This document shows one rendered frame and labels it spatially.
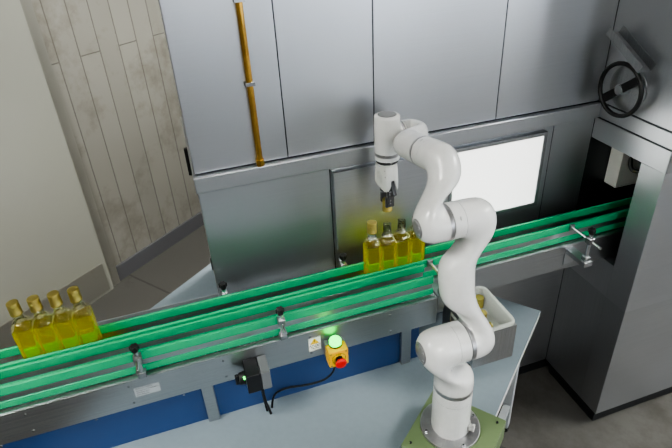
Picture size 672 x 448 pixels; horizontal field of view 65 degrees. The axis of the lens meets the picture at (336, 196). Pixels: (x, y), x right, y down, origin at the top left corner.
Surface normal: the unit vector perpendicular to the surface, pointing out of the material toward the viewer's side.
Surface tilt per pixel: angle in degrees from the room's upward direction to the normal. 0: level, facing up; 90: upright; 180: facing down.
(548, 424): 0
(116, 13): 90
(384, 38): 90
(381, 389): 0
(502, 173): 90
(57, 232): 90
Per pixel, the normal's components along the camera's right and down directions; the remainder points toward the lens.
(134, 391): 0.31, 0.46
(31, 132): 0.84, 0.23
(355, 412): -0.05, -0.87
